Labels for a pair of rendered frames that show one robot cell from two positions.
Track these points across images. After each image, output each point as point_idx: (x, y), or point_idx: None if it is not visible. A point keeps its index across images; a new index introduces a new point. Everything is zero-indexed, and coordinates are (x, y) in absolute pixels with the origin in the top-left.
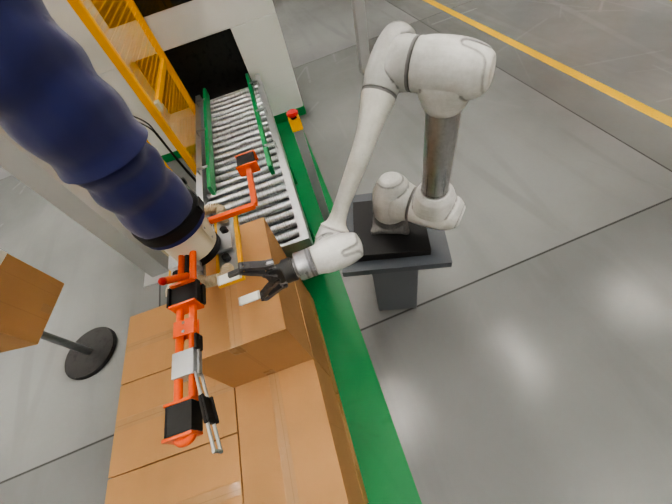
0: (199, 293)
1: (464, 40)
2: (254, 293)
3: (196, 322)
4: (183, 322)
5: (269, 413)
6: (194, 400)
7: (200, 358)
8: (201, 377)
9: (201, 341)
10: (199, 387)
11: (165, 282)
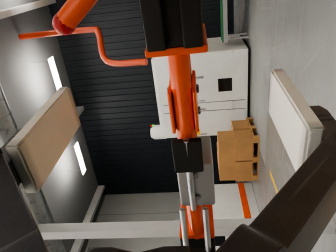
0: (157, 30)
1: None
2: (295, 125)
3: (182, 106)
4: (167, 93)
5: None
6: (188, 240)
7: (205, 179)
8: (202, 214)
9: (195, 155)
10: (183, 239)
11: (63, 33)
